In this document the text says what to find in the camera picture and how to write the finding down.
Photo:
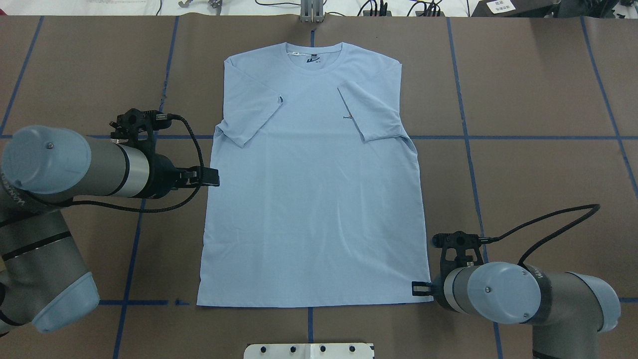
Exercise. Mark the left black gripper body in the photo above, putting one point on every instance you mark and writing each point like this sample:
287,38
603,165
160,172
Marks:
162,175

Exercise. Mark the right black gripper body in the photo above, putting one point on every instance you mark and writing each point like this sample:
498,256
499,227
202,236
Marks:
438,288

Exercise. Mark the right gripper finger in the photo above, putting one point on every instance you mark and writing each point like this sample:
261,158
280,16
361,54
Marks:
421,288

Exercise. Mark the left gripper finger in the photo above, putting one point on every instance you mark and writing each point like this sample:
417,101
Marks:
207,177

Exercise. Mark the light blue t-shirt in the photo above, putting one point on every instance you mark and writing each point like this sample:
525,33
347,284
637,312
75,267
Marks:
320,201

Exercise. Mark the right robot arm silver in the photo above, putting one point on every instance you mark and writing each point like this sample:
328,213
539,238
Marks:
566,310

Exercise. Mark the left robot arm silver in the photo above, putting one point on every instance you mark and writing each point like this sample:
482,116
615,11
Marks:
46,282

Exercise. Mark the black box with label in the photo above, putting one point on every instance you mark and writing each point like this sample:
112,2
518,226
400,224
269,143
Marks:
515,8

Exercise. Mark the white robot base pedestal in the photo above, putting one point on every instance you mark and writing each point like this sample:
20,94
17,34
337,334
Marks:
310,351

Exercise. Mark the aluminium frame post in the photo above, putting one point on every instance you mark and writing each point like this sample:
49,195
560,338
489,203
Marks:
312,11

